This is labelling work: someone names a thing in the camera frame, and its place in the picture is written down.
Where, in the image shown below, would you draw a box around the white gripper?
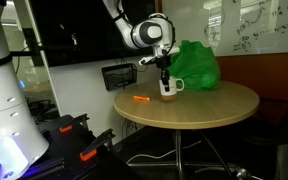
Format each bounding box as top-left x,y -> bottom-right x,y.
138,45 -> 182,93

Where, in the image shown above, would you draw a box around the white ceramic mug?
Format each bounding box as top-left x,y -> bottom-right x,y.
158,76 -> 186,102

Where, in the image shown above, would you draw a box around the orange marker pen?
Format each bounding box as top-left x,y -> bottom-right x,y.
132,95 -> 151,102

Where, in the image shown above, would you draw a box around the green plastic bag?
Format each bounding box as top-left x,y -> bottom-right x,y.
166,39 -> 222,93

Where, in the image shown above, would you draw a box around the metal table base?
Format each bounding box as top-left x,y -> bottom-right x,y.
126,127 -> 262,180

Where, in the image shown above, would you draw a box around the black clamp orange tips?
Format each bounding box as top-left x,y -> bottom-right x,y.
79,128 -> 116,163
58,112 -> 91,134

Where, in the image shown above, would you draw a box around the glass whiteboard with writing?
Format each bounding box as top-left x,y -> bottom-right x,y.
161,0 -> 288,58

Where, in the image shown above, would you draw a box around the orange upholstered bench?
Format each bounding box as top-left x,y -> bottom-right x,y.
215,51 -> 288,127

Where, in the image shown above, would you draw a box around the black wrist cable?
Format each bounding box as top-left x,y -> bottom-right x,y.
162,15 -> 178,56

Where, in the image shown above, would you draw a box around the black wire wall basket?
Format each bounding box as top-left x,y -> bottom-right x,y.
101,62 -> 139,92

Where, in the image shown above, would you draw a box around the white floor cable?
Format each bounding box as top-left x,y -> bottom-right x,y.
126,139 -> 202,165

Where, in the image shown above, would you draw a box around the black wall screen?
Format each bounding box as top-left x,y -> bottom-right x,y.
28,0 -> 159,68

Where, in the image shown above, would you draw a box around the black camera stand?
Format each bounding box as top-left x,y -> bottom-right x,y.
9,27 -> 47,67

